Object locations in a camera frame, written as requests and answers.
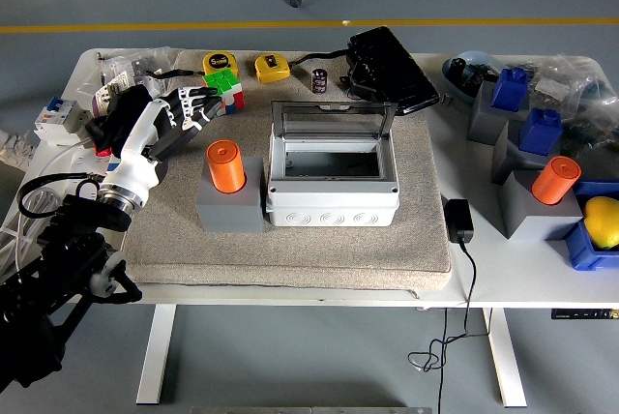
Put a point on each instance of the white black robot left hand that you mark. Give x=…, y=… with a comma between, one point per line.
x=138, y=162

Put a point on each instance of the orange cylinder battery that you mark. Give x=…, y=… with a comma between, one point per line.
x=556, y=182
x=225, y=167

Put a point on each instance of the clear hinged box lid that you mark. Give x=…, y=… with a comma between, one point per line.
x=333, y=105

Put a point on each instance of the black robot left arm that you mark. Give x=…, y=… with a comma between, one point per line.
x=58, y=259

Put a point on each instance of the grey plastic junction box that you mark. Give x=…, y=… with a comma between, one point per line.
x=333, y=201

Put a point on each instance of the black cloth bundle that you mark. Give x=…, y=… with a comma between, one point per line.
x=123, y=114

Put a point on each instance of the white blue circuit breaker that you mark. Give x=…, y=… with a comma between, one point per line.
x=58, y=119

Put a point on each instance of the clear plastic parts bags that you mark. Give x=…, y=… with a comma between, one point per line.
x=580, y=90
x=126, y=63

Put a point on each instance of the grey holder block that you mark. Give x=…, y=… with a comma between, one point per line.
x=483, y=124
x=227, y=213
x=505, y=162
x=537, y=220

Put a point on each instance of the colourful puzzle cube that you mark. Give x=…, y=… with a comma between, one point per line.
x=227, y=85

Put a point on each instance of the round yellow tape measure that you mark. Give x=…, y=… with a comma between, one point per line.
x=217, y=63

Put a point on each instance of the square yellow tape measure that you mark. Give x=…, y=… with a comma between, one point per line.
x=271, y=68

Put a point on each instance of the white table leg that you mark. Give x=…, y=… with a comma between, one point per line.
x=505, y=356
x=155, y=356

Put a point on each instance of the small black capacitor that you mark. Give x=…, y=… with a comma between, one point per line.
x=319, y=81
x=458, y=69
x=475, y=82

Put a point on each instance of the grey-brown mat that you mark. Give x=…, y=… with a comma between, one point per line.
x=338, y=254

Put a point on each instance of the blue-grey bowl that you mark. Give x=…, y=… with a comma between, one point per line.
x=454, y=87

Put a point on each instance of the black power adapter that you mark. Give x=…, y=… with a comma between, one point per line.
x=458, y=220

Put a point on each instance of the blue plastic block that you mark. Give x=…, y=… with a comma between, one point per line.
x=540, y=133
x=510, y=90

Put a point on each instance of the blue plastic bin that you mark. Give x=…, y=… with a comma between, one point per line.
x=587, y=252

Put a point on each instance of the black table control panel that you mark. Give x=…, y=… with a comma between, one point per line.
x=580, y=313

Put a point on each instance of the yellow lemon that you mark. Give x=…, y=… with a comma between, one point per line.
x=602, y=220

